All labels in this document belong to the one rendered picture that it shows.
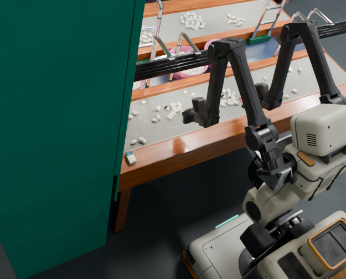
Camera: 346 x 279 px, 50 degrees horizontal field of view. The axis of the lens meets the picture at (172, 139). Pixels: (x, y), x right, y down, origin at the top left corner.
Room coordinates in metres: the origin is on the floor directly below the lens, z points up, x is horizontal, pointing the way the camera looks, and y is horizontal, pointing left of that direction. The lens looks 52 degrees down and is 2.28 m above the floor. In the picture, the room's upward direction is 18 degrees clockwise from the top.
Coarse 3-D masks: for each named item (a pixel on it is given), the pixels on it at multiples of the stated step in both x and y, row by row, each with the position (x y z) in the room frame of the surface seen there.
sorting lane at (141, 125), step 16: (304, 64) 2.20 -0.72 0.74; (224, 80) 1.79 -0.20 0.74; (256, 80) 1.88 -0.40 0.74; (288, 80) 1.98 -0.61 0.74; (304, 80) 2.03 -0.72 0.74; (336, 80) 2.14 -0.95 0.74; (160, 96) 1.49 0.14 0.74; (176, 96) 1.53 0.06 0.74; (240, 96) 1.69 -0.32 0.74; (144, 112) 1.34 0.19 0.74; (160, 112) 1.37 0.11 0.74; (176, 112) 1.41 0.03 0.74; (224, 112) 1.52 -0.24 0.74; (240, 112) 1.56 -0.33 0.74; (128, 128) 1.20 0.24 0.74; (144, 128) 1.23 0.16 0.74; (160, 128) 1.26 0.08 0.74; (176, 128) 1.29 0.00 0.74; (192, 128) 1.33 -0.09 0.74; (128, 144) 1.10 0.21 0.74; (144, 144) 1.13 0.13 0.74
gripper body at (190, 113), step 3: (183, 111) 1.25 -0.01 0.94; (186, 111) 1.25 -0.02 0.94; (189, 111) 1.26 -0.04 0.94; (192, 111) 1.25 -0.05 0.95; (183, 114) 1.24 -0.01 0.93; (186, 114) 1.24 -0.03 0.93; (189, 114) 1.24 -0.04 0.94; (192, 114) 1.23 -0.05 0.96; (183, 117) 1.23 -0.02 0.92; (186, 117) 1.23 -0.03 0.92; (189, 117) 1.23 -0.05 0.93; (192, 117) 1.21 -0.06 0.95; (183, 120) 1.23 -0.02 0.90; (186, 120) 1.23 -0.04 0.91; (189, 120) 1.23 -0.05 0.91; (192, 120) 1.21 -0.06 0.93; (186, 123) 1.22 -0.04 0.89
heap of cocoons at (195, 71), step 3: (180, 54) 1.91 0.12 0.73; (201, 66) 1.84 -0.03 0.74; (189, 69) 1.78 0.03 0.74; (192, 69) 1.80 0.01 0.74; (195, 69) 1.80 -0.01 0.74; (198, 69) 1.81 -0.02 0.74; (201, 69) 1.83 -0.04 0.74; (183, 72) 1.74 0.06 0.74; (186, 72) 1.76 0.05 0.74; (189, 72) 1.77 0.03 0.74; (192, 72) 1.77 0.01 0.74; (195, 72) 1.80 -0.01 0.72; (198, 72) 1.79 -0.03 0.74; (201, 72) 1.80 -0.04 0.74
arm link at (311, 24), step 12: (288, 24) 1.49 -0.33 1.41; (300, 24) 1.46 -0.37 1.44; (312, 24) 1.47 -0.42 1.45; (300, 36) 1.45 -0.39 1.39; (312, 36) 1.43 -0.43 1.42; (312, 48) 1.41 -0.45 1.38; (312, 60) 1.38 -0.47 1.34; (324, 60) 1.38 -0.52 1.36; (324, 72) 1.34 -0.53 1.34; (324, 84) 1.31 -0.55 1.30; (324, 96) 1.26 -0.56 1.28
